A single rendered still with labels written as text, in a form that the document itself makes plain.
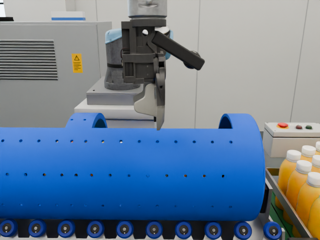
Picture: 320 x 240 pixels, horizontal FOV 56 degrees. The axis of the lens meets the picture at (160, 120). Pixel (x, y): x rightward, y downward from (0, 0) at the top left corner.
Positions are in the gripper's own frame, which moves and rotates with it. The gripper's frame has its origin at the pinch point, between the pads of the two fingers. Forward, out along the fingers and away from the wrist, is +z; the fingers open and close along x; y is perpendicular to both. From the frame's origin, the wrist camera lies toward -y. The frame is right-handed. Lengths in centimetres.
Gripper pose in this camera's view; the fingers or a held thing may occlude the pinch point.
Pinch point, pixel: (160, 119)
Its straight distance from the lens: 62.7
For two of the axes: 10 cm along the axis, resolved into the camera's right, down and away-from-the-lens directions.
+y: -9.9, 0.4, -1.0
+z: 0.1, 9.6, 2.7
